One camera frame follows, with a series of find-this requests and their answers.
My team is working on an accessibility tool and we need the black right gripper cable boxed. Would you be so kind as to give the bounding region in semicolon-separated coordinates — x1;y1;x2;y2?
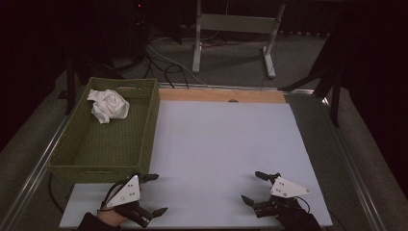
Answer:
295;195;312;214

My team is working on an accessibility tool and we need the wooden board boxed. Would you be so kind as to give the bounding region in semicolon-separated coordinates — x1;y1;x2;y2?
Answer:
159;88;287;104

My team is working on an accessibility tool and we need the person's left hand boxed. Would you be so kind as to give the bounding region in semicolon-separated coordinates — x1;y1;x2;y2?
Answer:
95;205;130;226

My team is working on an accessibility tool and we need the black floor cable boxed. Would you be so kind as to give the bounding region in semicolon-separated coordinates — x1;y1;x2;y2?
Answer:
143;53;191;90

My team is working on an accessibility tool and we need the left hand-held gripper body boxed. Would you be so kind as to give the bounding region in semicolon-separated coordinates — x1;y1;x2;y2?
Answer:
101;174;154;229

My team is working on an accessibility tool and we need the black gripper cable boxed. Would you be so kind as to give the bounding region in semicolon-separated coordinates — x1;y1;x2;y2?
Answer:
47;172;65;216
295;195;312;214

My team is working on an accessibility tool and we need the black stand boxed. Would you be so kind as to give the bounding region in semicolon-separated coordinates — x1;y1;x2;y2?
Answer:
277;28;344;128
57;47;124;116

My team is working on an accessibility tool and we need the green woven basket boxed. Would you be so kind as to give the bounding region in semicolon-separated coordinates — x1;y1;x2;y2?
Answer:
46;76;161;185

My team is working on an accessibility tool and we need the white table sheet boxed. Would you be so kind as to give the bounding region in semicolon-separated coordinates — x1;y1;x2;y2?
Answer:
59;99;334;230

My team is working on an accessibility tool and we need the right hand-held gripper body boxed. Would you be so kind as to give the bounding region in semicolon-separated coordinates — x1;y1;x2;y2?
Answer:
251;176;312;219

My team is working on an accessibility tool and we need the person's right hand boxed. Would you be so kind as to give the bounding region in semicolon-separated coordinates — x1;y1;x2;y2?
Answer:
276;198;311;227

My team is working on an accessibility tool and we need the white crumpled cloth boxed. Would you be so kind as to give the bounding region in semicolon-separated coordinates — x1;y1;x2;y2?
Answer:
86;89;131;125

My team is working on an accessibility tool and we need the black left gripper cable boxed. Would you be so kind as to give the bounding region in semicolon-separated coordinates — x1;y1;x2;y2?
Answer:
47;172;65;216

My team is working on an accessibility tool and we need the white metal desk frame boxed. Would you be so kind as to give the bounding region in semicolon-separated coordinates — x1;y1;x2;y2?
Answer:
191;0;287;80

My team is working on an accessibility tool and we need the metal table frame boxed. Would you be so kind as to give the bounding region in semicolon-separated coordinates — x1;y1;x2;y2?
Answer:
0;82;387;231

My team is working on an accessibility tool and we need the white floor cable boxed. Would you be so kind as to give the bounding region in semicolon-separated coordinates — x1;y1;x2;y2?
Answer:
146;43;208;87

